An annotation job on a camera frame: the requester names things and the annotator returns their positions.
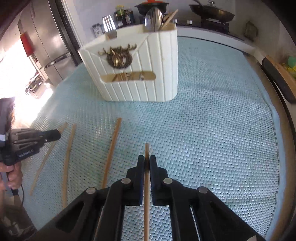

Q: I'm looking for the black gas stove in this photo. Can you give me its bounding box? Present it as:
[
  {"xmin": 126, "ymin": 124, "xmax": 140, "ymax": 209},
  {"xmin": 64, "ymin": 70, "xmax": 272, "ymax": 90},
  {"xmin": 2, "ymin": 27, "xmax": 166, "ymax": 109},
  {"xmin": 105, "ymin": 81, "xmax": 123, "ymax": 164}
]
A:
[{"xmin": 172, "ymin": 18, "xmax": 246, "ymax": 41}]

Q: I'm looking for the sauce bottles group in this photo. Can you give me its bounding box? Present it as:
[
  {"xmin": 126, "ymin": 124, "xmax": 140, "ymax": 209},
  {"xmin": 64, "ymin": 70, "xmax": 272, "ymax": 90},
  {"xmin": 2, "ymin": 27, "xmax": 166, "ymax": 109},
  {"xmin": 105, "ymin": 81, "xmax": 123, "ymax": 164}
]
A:
[{"xmin": 114, "ymin": 5, "xmax": 135, "ymax": 28}]

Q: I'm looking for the dark wok with glass lid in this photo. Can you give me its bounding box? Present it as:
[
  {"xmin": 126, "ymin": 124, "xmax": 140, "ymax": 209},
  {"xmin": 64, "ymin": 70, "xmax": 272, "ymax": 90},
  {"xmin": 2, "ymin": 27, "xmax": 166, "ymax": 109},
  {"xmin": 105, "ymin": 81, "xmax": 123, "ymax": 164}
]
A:
[{"xmin": 189, "ymin": 1, "xmax": 235, "ymax": 23}]

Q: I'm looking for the cream utensil holder box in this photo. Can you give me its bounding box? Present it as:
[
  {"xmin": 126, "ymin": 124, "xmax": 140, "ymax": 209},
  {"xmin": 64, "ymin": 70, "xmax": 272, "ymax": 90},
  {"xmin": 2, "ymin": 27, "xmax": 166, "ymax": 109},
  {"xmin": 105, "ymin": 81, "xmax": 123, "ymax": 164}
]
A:
[{"xmin": 79, "ymin": 23, "xmax": 178, "ymax": 102}]

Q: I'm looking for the red hanging cloth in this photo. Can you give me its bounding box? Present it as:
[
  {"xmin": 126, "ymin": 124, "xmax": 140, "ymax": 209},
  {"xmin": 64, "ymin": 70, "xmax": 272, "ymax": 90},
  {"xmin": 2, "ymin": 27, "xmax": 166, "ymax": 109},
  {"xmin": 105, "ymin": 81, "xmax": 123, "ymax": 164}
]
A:
[{"xmin": 20, "ymin": 33, "xmax": 38, "ymax": 62}]

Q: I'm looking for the silver fork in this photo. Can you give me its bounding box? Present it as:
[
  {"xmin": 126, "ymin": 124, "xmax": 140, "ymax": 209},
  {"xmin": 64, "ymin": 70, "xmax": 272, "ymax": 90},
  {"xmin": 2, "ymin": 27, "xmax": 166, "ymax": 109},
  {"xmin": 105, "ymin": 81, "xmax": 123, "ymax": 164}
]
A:
[{"xmin": 102, "ymin": 15, "xmax": 117, "ymax": 39}]

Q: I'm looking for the wooden cutting board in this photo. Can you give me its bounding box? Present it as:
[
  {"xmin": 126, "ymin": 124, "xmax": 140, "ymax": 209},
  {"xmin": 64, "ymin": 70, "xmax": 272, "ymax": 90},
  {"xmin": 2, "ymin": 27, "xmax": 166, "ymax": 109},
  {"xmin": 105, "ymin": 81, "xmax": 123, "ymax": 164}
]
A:
[{"xmin": 262, "ymin": 55, "xmax": 295, "ymax": 104}]

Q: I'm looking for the bag of colourful sponges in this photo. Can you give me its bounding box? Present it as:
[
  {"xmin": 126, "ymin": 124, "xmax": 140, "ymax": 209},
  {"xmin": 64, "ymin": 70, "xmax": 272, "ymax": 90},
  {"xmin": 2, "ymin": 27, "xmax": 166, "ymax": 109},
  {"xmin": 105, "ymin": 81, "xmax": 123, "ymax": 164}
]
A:
[{"xmin": 281, "ymin": 56, "xmax": 296, "ymax": 78}]

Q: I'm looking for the black pot with red lid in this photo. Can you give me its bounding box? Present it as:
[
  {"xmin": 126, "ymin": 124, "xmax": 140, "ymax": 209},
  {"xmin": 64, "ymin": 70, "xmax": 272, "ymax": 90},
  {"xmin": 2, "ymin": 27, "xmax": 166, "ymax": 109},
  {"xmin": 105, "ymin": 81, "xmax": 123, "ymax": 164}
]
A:
[{"xmin": 135, "ymin": 1, "xmax": 169, "ymax": 15}]

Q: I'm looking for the light blue woven table mat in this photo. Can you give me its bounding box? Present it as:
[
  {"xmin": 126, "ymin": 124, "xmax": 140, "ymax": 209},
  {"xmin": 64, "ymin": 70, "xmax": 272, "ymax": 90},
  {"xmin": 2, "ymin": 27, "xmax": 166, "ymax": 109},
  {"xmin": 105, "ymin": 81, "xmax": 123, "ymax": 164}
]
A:
[{"xmin": 22, "ymin": 37, "xmax": 285, "ymax": 238}]

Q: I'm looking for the spice jar rack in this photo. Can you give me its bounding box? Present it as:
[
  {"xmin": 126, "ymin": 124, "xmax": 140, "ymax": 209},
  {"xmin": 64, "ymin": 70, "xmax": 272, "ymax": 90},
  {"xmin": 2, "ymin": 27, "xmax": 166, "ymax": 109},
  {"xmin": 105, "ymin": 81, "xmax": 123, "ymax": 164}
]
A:
[{"xmin": 92, "ymin": 23, "xmax": 105, "ymax": 37}]

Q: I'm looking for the person's left hand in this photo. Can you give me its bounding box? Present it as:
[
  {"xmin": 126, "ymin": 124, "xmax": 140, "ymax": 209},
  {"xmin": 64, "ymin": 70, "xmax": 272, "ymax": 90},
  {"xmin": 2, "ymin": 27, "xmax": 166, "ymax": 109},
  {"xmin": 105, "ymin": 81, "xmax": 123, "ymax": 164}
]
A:
[{"xmin": 0, "ymin": 162, "xmax": 23, "ymax": 190}]

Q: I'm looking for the grey steel refrigerator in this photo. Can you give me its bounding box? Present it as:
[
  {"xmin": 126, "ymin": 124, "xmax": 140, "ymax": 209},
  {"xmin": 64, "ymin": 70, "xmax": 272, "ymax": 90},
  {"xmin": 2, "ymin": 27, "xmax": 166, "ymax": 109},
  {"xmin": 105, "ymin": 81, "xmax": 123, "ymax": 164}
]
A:
[{"xmin": 18, "ymin": 0, "xmax": 82, "ymax": 86}]

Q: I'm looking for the glass french press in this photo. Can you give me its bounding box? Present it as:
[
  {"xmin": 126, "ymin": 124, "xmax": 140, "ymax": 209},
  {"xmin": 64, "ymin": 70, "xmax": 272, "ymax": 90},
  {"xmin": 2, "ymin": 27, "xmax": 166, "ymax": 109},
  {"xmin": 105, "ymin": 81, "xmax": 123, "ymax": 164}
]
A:
[{"xmin": 244, "ymin": 21, "xmax": 258, "ymax": 42}]

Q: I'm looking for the silver spoon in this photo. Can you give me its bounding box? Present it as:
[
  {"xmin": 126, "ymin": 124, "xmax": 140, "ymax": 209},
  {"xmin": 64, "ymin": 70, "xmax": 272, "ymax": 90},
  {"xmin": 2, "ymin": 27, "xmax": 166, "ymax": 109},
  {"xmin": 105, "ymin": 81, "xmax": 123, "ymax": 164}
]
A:
[{"xmin": 144, "ymin": 7, "xmax": 164, "ymax": 32}]

